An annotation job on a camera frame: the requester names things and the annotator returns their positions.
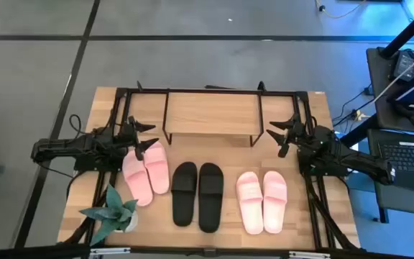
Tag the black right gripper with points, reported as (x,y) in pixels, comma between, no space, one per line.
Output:
(298,133)

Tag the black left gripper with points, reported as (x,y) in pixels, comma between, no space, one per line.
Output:
(129,136)

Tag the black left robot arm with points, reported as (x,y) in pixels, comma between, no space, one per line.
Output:
(67,145)

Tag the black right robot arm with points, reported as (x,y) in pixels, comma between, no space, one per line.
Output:
(354,160)

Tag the black floor beam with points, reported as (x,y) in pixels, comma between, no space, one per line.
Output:
(358,133)

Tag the yellow plug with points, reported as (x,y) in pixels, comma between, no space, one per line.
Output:
(361,116)

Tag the green artificial succulent plant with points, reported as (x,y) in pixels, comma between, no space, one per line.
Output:
(115,212)

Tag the white plant pot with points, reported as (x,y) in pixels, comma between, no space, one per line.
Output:
(133,223)

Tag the dark grey desk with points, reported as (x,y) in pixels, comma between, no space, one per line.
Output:
(381,90)

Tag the black laptop keyboard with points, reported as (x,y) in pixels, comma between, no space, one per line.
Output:
(408,162)

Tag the black power adapter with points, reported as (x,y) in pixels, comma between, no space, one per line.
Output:
(404,64)

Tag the black diagonal pole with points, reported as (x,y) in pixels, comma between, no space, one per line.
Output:
(408,31)

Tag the black metal rig frame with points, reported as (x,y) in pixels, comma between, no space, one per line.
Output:
(302,96)

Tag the wooden shelf with black frame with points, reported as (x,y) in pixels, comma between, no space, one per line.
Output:
(210,113)

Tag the silver aluminium bracket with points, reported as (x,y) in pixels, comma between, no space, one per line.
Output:
(309,255)
(110,251)

